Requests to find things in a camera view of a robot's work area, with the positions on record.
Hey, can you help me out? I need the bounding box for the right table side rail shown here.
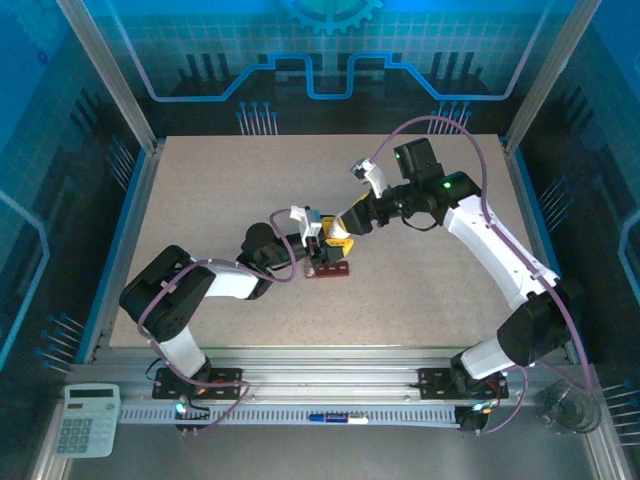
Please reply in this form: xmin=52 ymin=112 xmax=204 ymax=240
xmin=502 ymin=137 xmax=576 ymax=361

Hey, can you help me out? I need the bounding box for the left aluminium frame post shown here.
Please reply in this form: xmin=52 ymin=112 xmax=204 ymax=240
xmin=55 ymin=0 xmax=162 ymax=154

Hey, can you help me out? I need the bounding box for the grey slotted cable duct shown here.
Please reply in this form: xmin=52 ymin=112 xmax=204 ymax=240
xmin=119 ymin=403 xmax=460 ymax=427

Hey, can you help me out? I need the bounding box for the left controller board with LED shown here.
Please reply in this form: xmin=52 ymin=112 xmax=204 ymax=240
xmin=172 ymin=394 xmax=214 ymax=436

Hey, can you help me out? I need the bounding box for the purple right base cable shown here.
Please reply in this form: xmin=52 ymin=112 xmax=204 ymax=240
xmin=477 ymin=367 xmax=529 ymax=435

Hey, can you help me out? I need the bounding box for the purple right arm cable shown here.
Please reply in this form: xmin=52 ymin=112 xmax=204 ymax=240
xmin=369 ymin=115 xmax=596 ymax=399

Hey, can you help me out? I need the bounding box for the red pill organizer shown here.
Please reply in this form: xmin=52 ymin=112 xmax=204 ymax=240
xmin=304 ymin=261 xmax=352 ymax=281

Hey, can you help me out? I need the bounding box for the white desk calculator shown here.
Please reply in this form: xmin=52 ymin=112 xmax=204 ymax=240
xmin=54 ymin=384 xmax=123 ymax=459

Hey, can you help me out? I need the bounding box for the left table side rail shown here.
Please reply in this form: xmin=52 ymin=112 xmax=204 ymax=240
xmin=74 ymin=139 xmax=164 ymax=364

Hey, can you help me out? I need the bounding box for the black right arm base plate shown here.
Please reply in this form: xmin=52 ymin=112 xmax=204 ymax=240
xmin=417 ymin=367 xmax=510 ymax=401

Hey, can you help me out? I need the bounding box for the aluminium front mounting rail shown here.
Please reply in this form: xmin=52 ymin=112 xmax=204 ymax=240
xmin=69 ymin=346 xmax=594 ymax=401

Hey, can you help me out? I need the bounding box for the aluminium front frame corner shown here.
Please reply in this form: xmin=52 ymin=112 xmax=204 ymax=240
xmin=29 ymin=394 xmax=74 ymax=480
xmin=583 ymin=424 xmax=636 ymax=480

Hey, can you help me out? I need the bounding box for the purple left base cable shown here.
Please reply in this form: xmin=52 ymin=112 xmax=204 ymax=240
xmin=158 ymin=380 xmax=251 ymax=439

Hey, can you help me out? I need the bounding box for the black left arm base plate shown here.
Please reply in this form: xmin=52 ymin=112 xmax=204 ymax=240
xmin=151 ymin=367 xmax=245 ymax=401

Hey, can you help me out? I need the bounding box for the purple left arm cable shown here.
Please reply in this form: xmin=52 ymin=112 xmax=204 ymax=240
xmin=135 ymin=209 xmax=299 ymax=351

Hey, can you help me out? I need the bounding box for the aluminium frame post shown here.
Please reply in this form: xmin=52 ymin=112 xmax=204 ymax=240
xmin=501 ymin=0 xmax=604 ymax=156
xmin=55 ymin=0 xmax=162 ymax=154

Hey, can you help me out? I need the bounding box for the clear glass beaker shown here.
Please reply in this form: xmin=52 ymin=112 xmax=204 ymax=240
xmin=534 ymin=379 xmax=604 ymax=435

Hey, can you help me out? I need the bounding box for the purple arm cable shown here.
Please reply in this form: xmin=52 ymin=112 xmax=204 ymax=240
xmin=135 ymin=209 xmax=299 ymax=351
xmin=369 ymin=115 xmax=596 ymax=399

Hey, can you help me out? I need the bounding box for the right aluminium frame post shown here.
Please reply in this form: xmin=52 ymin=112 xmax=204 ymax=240
xmin=501 ymin=0 xmax=604 ymax=156

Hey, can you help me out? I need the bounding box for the controller board with led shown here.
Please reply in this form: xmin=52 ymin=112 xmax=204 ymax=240
xmin=455 ymin=402 xmax=496 ymax=435
xmin=172 ymin=394 xmax=214 ymax=436

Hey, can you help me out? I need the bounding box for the table side rail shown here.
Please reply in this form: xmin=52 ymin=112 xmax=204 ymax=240
xmin=502 ymin=137 xmax=576 ymax=361
xmin=74 ymin=139 xmax=164 ymax=364

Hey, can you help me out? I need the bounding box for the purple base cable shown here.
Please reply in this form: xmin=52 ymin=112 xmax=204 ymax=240
xmin=477 ymin=367 xmax=529 ymax=435
xmin=158 ymin=380 xmax=251 ymax=439

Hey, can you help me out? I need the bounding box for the right controller board with LED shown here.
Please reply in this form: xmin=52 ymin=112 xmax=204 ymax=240
xmin=455 ymin=402 xmax=496 ymax=435

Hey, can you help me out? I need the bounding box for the blue white marker pen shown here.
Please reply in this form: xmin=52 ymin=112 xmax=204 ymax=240
xmin=307 ymin=412 xmax=370 ymax=427

